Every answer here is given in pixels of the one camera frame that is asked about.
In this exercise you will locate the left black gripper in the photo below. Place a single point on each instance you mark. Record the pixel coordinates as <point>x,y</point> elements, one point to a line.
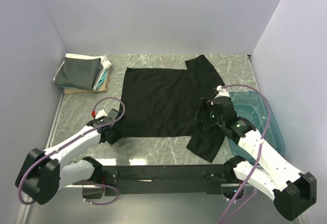
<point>120,133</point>

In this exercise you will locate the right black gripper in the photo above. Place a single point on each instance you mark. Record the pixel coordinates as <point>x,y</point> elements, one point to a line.
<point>204,105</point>

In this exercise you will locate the black t shirt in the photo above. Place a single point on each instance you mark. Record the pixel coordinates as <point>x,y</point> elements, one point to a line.
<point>163,103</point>

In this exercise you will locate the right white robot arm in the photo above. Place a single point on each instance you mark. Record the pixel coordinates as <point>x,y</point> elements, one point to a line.
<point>291,190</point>

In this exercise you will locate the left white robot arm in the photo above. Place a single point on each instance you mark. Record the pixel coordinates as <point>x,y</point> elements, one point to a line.
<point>44,173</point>

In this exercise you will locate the teal folded shirt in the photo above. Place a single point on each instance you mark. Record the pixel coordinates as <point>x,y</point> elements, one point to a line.
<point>102,79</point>

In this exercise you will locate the dark green folded shirt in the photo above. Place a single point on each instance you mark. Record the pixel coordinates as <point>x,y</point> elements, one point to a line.
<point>78,73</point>

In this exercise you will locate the white folded shirt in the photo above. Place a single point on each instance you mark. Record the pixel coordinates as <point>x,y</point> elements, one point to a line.
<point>106,64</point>

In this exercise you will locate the black base beam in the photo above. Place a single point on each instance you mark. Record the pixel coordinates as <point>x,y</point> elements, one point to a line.
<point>158,179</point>

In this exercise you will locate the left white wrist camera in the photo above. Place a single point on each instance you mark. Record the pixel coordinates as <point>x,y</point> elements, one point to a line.
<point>99,114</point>

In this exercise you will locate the aluminium rail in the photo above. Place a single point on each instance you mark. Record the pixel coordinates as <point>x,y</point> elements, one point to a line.
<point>261,179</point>

